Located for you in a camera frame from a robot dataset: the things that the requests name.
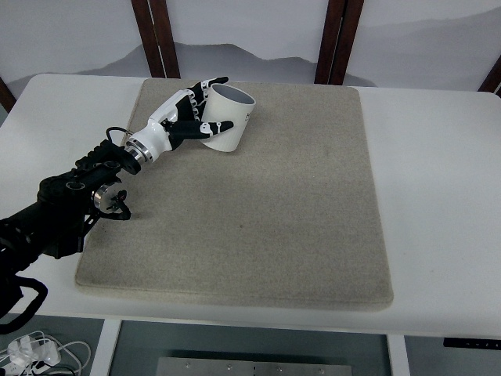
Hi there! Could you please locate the white charger with cables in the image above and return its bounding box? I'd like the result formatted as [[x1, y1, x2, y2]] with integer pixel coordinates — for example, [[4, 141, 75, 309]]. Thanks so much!
[[0, 331, 93, 376]]

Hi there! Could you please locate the grey metal plate with screws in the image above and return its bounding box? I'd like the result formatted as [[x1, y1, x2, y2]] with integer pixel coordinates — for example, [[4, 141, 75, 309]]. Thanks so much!
[[155, 356, 353, 376]]

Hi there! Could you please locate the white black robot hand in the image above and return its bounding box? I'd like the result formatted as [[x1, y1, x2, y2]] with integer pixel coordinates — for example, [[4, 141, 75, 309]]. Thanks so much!
[[131, 76, 235, 162]]

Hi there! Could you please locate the white table leg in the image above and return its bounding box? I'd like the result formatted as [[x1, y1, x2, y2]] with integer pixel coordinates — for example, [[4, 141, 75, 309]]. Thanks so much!
[[385, 333, 412, 376], [92, 319, 122, 376]]

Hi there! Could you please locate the grey beige fabric mat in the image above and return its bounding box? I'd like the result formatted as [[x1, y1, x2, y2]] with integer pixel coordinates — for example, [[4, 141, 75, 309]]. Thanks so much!
[[73, 77, 395, 313]]

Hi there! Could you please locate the dark wooden screen post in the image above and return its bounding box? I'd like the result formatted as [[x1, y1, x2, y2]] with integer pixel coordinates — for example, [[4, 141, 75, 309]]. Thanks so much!
[[478, 54, 501, 95], [0, 76, 17, 115], [131, 0, 164, 78], [314, 0, 348, 84], [328, 0, 365, 85], [148, 0, 181, 79]]

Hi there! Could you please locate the white ribbed cup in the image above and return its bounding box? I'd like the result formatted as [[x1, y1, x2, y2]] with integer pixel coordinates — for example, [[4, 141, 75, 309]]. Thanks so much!
[[199, 83, 258, 153]]

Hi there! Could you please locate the black table control panel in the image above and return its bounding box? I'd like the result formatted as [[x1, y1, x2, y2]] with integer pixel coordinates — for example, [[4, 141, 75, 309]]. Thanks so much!
[[443, 336, 501, 349]]

